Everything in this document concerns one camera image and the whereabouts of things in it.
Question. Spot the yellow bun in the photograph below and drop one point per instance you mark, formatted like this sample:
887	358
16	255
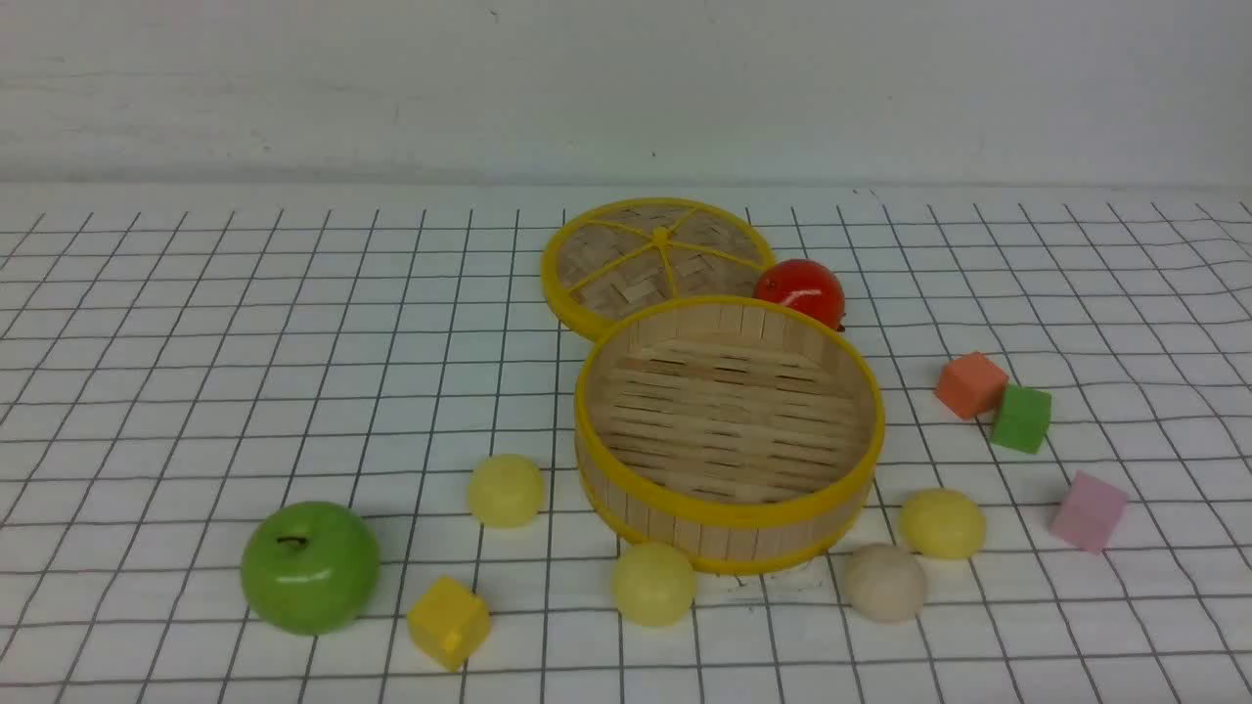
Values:
505	491
943	523
653	585

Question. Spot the bamboo steamer lid yellow rim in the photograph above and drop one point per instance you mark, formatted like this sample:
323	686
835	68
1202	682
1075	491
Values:
619	258

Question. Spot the pink cube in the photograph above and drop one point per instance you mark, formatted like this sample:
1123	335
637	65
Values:
1089	513

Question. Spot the green cube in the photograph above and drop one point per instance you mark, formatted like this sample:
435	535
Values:
1022	419

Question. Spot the green apple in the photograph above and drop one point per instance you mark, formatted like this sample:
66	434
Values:
310	568

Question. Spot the yellow cube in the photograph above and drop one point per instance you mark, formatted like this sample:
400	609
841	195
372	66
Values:
448	623

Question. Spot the red tomato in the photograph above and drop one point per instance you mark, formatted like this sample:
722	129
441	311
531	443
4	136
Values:
806	286

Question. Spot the bamboo steamer tray yellow rim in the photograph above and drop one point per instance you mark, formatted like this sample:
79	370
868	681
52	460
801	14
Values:
740	432

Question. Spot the orange cube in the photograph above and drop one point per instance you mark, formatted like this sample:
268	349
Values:
971	385

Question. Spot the beige bun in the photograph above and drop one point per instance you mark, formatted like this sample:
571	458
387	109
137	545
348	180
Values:
885	584

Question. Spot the white grid tablecloth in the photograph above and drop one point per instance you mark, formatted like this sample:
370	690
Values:
181	362

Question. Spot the yellow bun front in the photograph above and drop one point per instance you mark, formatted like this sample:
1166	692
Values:
653	585

